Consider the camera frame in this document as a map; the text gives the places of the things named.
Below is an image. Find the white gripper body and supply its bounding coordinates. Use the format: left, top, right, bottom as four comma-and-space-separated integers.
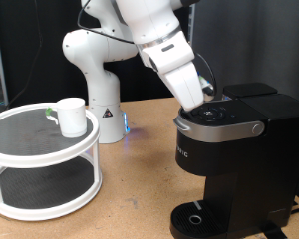
157, 61, 205, 113

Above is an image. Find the Keurig lid with silver handle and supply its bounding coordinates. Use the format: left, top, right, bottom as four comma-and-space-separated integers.
173, 99, 267, 144

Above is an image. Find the white mug green taped handle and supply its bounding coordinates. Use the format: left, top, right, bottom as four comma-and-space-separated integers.
45, 97, 88, 139

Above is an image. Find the black Keurig coffee machine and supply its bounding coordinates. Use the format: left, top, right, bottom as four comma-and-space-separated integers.
169, 82, 299, 239

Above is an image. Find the dark grey partition panel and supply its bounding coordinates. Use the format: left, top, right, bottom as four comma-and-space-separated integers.
188, 0, 299, 108

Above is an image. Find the black backdrop curtain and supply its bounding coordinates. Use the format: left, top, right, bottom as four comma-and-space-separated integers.
0, 0, 190, 108

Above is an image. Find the white two-tier turntable rack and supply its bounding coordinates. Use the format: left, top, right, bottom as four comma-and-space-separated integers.
0, 102, 103, 222

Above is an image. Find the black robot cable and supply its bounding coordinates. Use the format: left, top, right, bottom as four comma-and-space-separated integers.
77, 0, 137, 45

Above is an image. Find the black hanging background cable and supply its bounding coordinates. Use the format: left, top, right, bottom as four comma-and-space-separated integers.
8, 0, 46, 108

